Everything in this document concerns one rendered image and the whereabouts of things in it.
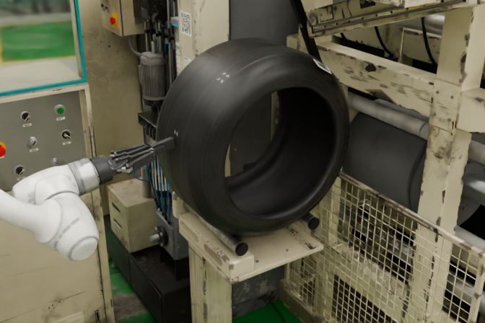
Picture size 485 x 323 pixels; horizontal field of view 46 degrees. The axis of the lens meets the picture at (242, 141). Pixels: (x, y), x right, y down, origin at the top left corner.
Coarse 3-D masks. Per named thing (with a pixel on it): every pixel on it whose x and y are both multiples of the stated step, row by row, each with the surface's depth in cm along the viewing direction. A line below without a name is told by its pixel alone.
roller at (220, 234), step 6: (186, 204) 200; (192, 210) 197; (198, 216) 193; (204, 222) 190; (210, 228) 187; (216, 228) 185; (216, 234) 185; (222, 234) 182; (228, 234) 180; (222, 240) 181; (228, 240) 179; (234, 240) 177; (240, 240) 177; (228, 246) 179; (234, 246) 176; (240, 246) 175; (246, 246) 176; (240, 252) 176
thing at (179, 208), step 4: (228, 176) 211; (172, 192) 200; (172, 196) 200; (176, 196) 199; (172, 200) 201; (176, 200) 199; (180, 200) 200; (172, 204) 201; (176, 204) 200; (180, 204) 201; (184, 204) 201; (172, 208) 202; (176, 208) 200; (180, 208) 201; (184, 208) 202; (172, 212) 203; (176, 212) 201; (180, 212) 202; (184, 212) 203; (188, 212) 204; (176, 216) 202
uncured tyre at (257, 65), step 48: (240, 48) 168; (288, 48) 168; (192, 96) 161; (240, 96) 155; (288, 96) 201; (336, 96) 174; (192, 144) 157; (288, 144) 208; (336, 144) 182; (192, 192) 163; (240, 192) 203; (288, 192) 200
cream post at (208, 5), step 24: (192, 0) 181; (216, 0) 184; (192, 24) 185; (216, 24) 187; (192, 48) 188; (192, 264) 229; (192, 288) 234; (216, 288) 227; (192, 312) 240; (216, 312) 232
